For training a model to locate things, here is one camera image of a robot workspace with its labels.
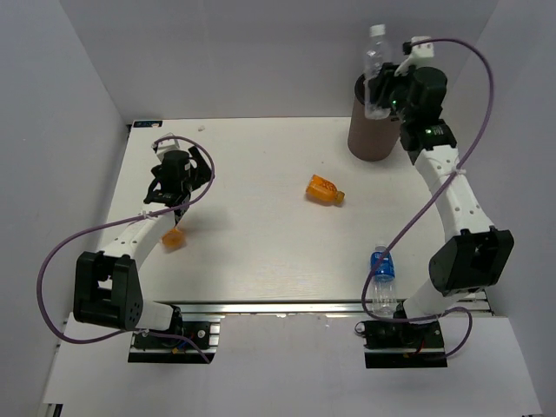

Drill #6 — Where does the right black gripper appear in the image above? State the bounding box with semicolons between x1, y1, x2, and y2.
366;63;415;124

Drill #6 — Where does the clear plastic bottle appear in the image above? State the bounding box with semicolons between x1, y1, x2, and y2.
363;24;392;120

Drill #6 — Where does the small orange bottle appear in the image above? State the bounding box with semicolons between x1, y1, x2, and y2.
161;228;186;251

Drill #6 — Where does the orange plastic bottle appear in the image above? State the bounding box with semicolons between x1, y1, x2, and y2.
305;175;345;205

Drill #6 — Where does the blue label water bottle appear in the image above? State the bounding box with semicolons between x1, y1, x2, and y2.
371;255;397;316

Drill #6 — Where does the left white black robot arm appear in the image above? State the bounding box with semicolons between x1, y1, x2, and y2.
73;143;214;347

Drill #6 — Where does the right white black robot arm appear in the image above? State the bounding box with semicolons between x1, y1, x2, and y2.
367;63;514;347

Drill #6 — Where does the brown cylindrical waste bin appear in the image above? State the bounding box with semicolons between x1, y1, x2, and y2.
347;75;400;162

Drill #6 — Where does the blue table label sticker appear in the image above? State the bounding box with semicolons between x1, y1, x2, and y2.
132;120;162;129

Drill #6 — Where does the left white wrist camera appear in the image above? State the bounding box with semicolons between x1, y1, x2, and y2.
151;134;181;162

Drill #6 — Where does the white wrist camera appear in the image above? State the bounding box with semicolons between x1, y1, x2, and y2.
395;36;434;76
151;134;181;162

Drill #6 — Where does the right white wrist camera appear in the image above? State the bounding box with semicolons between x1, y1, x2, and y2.
395;36;434;76

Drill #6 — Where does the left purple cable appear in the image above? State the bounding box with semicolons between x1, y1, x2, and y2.
36;135;216;365

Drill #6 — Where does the purple cable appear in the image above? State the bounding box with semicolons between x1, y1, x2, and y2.
36;135;216;365
361;37;495;358

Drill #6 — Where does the aluminium table rail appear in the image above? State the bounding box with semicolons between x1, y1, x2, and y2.
156;301;494;317

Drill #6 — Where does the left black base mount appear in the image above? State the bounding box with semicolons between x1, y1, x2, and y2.
128;320;220;364

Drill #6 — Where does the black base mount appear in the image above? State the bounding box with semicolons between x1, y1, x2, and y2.
128;320;220;364
354;321;447;369

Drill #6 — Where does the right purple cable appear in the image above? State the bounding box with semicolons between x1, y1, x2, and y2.
361;37;495;358

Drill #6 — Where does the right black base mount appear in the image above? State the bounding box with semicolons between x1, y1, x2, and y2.
354;321;447;369

